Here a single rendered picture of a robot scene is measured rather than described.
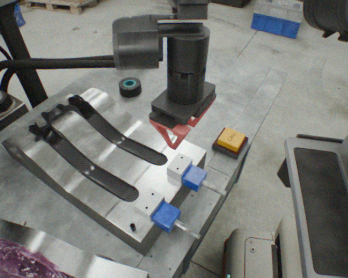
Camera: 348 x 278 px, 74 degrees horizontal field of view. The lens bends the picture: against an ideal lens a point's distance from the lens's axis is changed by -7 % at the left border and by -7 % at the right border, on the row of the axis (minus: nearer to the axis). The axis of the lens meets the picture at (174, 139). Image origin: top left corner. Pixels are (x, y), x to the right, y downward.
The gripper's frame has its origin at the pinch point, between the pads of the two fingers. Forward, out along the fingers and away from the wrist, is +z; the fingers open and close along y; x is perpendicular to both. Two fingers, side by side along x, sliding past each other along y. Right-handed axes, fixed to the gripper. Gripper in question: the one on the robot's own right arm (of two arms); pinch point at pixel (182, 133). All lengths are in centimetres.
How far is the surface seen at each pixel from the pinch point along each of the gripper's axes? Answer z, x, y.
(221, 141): 17.5, 2.5, -18.2
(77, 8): 93, -308, -218
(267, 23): 87, -49, -303
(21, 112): 26, -69, 1
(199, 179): 10.7, 4.9, 0.5
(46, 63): 10, -62, -12
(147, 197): 9.5, -1.2, 10.3
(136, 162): 12.7, -10.1, 3.0
